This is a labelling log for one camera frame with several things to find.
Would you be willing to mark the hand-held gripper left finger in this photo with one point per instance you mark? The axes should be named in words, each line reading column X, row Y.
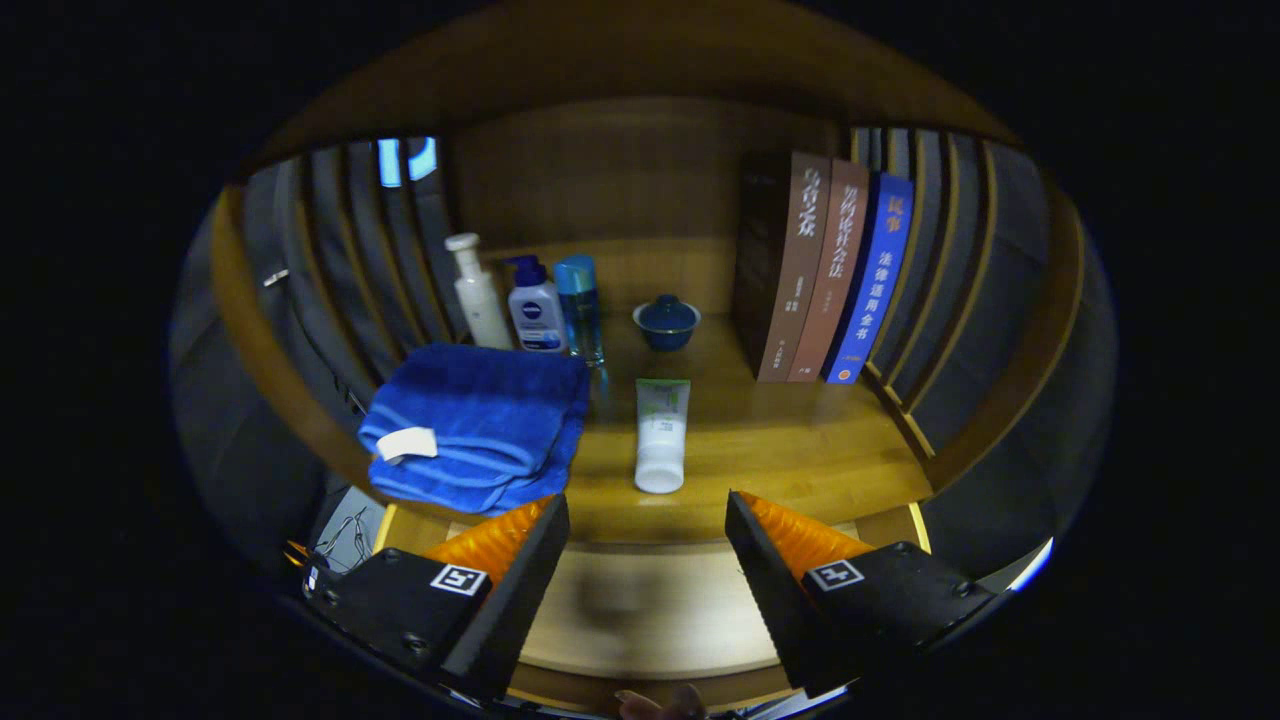
column 520, row 600

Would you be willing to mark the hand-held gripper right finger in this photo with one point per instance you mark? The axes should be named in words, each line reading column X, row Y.
column 775, row 600

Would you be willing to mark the wooden drawer with black knob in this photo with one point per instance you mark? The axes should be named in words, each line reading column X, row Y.
column 650, row 600

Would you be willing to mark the white tube with green label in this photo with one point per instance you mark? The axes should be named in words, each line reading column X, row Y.
column 660, row 440

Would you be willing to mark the wooden countertop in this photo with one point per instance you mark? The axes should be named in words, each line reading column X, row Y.
column 780, row 450

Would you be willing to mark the wooden cabinet with slatted sides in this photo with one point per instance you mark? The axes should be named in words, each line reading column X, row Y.
column 620, row 190

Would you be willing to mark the folded blue towel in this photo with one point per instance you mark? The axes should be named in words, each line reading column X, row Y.
column 480, row 410

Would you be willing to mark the white bottle with blue cap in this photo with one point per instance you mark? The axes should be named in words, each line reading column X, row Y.
column 537, row 310

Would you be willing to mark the blue lidded teacup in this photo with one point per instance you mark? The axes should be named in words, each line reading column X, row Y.
column 667, row 325

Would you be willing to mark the white pump bottle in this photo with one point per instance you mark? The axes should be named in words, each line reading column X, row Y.
column 482, row 305

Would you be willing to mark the teal translucent bottle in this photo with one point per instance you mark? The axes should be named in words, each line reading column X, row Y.
column 580, row 300

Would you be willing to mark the reddish brown book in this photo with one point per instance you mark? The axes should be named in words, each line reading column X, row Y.
column 832, row 290

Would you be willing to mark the dark brown book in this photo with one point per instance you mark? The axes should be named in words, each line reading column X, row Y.
column 795, row 280

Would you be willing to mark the blue book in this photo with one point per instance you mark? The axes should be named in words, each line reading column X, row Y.
column 870, row 290

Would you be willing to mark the silver cloth clip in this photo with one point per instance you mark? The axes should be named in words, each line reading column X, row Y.
column 276, row 277

